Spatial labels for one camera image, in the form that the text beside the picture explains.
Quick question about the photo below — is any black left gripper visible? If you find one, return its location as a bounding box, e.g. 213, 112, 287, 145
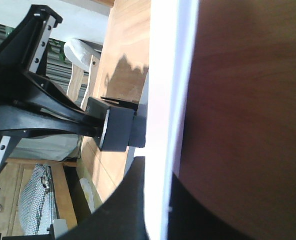
0, 4, 98, 198

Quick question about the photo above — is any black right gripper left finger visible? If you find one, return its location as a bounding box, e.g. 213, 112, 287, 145
3, 156, 148, 240

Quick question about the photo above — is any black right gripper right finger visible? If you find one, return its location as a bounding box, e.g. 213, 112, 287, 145
167, 174, 251, 240

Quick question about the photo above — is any white paper sheet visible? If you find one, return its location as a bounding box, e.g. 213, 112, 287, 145
142, 0, 200, 240

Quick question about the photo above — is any white wooden chair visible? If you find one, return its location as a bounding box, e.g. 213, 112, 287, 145
64, 38, 101, 110

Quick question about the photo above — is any checkered cloth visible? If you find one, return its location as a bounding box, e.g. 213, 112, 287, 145
19, 164, 57, 236

